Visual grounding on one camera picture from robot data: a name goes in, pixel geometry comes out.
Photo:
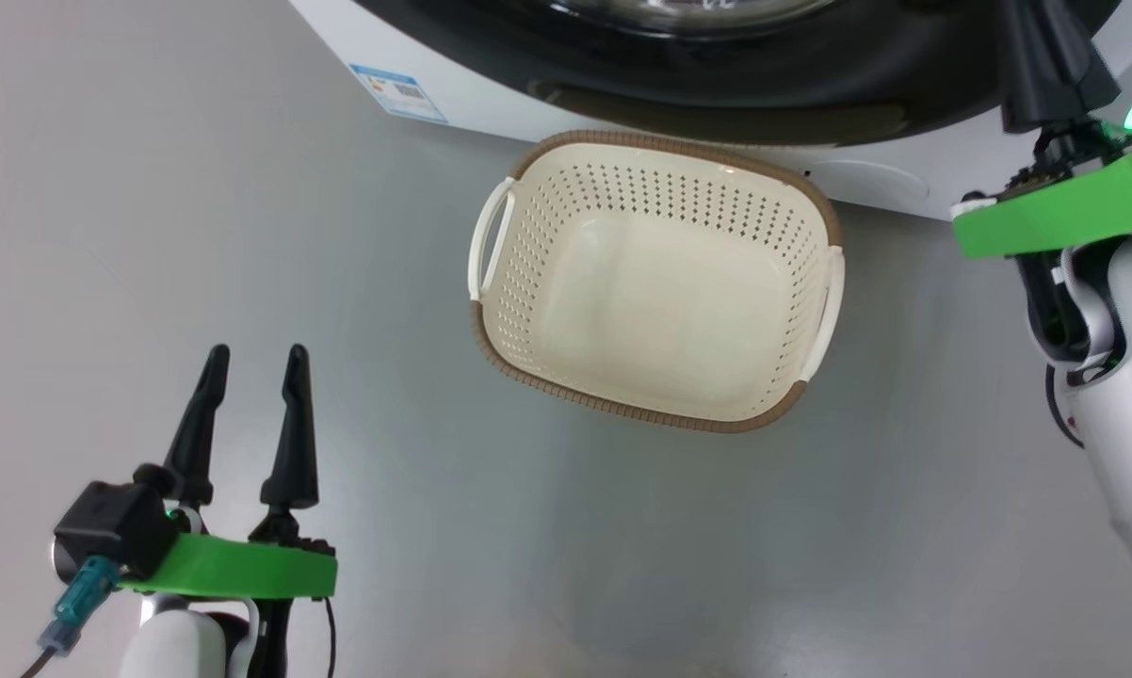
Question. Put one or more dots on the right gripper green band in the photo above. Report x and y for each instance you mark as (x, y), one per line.
(1065, 212)

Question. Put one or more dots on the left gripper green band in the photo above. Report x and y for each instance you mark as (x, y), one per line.
(236, 570)

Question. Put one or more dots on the washing machine door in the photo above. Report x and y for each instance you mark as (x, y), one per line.
(717, 85)

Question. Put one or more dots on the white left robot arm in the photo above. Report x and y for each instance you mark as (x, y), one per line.
(170, 645)

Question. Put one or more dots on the white front-load washing machine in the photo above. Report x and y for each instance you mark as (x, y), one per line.
(491, 99)

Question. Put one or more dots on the round white filter cover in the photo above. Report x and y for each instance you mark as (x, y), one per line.
(872, 181)

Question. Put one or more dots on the blue energy label sticker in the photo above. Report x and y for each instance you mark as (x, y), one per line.
(398, 94)

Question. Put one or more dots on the cream perforated laundry basket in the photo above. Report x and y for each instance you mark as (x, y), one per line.
(660, 311)

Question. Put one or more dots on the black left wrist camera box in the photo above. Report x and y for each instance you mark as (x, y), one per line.
(114, 527)

